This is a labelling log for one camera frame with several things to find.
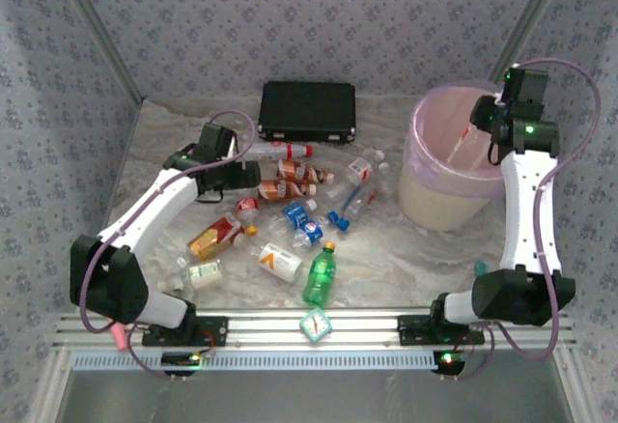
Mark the small clear bottle white cap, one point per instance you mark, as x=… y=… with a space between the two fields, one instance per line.
x=384 y=168

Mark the translucent pink bin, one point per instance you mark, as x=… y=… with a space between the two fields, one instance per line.
x=434 y=205

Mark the pepsi bottle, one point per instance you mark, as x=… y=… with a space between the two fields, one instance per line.
x=311 y=232

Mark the aluminium mounting rail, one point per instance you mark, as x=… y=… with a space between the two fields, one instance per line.
x=270 y=329

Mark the teal square clock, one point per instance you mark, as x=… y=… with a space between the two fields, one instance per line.
x=315 y=325

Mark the blue label water bottle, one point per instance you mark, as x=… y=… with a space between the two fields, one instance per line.
x=294 y=214

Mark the clear bottle with green label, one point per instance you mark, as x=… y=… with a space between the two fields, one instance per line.
x=205 y=272

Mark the controller board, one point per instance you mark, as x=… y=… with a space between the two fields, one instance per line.
x=446 y=362
x=181 y=360

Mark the small teal object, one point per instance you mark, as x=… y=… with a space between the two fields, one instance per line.
x=480 y=268

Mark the small bottle with red label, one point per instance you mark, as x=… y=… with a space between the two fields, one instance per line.
x=247 y=205

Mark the left controller board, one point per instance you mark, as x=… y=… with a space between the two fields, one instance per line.
x=181 y=360

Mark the orange juice bottle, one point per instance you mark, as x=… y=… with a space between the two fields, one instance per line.
x=212 y=239

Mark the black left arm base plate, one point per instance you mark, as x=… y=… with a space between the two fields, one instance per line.
x=215 y=329

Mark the black hard case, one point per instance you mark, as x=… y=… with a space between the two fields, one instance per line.
x=306 y=109

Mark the green soda bottle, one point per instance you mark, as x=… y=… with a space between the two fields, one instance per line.
x=318 y=278

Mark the clear bottle with blue cap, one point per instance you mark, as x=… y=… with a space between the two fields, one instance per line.
x=343 y=224
x=333 y=217

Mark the metal frame post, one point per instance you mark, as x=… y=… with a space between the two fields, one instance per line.
x=102 y=32
x=530 y=17

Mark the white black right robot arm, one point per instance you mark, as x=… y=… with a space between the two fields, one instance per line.
x=531 y=210

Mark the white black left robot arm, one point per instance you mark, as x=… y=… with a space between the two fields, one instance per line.
x=145 y=215

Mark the right controller board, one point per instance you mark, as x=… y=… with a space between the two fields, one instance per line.
x=446 y=362

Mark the brown label drink bottle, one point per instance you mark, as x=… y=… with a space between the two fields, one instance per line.
x=285 y=189
x=301 y=171

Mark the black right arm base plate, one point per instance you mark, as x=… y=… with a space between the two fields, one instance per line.
x=412 y=331

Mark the white bottle with red bands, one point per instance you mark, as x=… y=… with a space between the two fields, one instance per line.
x=275 y=150

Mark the white bottle orange V mark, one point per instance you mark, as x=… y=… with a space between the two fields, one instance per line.
x=280 y=262

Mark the pink marker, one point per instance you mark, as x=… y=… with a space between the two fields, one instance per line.
x=120 y=338

